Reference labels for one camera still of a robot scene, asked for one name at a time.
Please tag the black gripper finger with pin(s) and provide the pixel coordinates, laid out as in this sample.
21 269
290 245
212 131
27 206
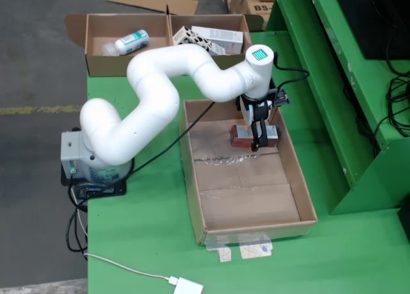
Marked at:
260 135

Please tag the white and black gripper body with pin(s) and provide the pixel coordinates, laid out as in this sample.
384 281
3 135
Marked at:
256 109

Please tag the red white printed carton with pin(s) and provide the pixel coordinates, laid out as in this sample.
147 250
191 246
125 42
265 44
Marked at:
240 140

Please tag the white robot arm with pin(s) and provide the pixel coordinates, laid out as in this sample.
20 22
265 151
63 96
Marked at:
153 70

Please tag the grey robot base box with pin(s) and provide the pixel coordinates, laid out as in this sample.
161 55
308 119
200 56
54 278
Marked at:
68 153

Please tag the shallow cardboard tray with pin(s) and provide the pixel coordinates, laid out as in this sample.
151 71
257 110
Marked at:
250 204

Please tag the cardboard box BS print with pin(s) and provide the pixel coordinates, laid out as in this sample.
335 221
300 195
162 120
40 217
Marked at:
253 13

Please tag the divided cardboard box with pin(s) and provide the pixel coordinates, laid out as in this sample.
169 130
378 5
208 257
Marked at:
102 66

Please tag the green metal rack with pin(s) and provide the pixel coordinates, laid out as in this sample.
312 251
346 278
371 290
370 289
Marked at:
320 82

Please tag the long white carton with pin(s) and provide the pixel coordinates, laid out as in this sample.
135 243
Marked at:
218 36

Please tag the cow print carton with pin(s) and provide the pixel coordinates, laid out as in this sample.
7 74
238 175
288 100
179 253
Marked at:
187 36

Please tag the white bottle teal label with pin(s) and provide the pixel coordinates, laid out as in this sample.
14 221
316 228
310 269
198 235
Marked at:
131 42

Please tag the black monitor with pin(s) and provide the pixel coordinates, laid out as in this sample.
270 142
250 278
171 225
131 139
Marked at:
368 18

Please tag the white power adapter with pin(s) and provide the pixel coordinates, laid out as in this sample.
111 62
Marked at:
189 287

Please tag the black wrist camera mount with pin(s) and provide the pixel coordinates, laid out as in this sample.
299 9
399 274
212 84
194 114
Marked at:
282 100

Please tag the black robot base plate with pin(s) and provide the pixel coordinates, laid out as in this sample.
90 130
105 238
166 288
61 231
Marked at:
118 189

